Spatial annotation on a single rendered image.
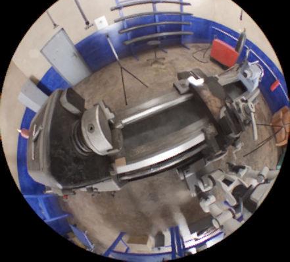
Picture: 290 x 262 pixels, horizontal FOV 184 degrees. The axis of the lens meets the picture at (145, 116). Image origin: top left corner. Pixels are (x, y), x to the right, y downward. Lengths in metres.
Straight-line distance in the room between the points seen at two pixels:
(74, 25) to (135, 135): 3.30
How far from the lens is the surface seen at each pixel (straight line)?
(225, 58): 3.34
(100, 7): 3.26
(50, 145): 0.43
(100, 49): 3.34
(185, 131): 0.67
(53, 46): 3.66
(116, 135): 0.40
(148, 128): 0.78
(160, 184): 1.55
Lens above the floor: 1.46
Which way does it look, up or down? 64 degrees down
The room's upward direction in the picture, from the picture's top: 23 degrees counter-clockwise
